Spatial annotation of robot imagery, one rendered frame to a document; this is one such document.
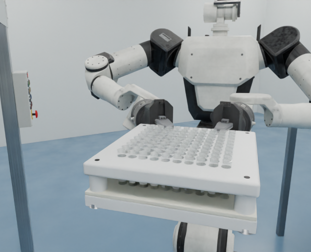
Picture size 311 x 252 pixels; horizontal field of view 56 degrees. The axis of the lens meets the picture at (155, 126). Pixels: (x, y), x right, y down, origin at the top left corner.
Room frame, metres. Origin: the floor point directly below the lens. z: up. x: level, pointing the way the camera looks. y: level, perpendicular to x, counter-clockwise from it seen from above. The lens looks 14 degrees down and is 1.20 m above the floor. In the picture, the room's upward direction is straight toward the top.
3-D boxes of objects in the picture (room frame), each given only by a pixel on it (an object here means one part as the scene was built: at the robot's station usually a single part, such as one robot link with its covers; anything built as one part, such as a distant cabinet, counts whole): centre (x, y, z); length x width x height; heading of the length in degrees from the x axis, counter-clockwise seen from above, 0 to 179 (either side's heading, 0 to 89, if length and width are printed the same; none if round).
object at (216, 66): (1.13, -0.25, 1.12); 0.34 x 0.30 x 0.36; 73
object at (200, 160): (0.39, -0.06, 1.02); 0.01 x 0.01 x 0.07
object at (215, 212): (0.48, -0.05, 0.99); 0.24 x 0.24 x 0.02; 73
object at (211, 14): (1.08, -0.22, 1.32); 0.10 x 0.07 x 0.09; 73
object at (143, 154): (0.41, 0.02, 1.02); 0.01 x 0.01 x 0.07
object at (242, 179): (0.48, -0.05, 1.03); 0.25 x 0.24 x 0.02; 73
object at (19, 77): (1.43, 0.65, 0.97); 0.17 x 0.06 x 0.26; 21
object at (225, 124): (0.58, -0.14, 1.05); 0.06 x 0.03 x 0.02; 155
